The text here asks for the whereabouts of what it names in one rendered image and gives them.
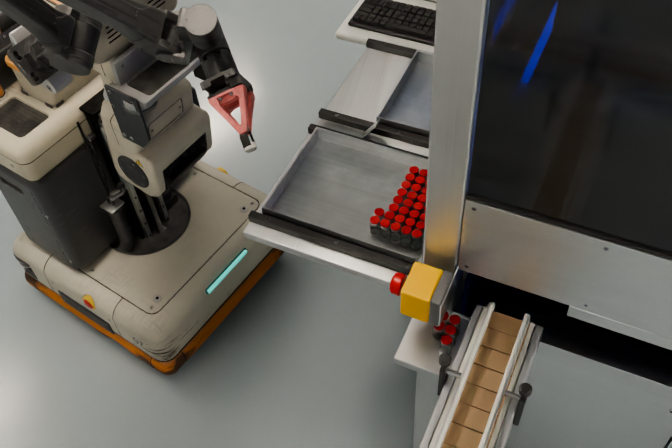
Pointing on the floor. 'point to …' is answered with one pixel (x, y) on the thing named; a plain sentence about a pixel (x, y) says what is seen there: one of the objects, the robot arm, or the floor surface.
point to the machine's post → (453, 119)
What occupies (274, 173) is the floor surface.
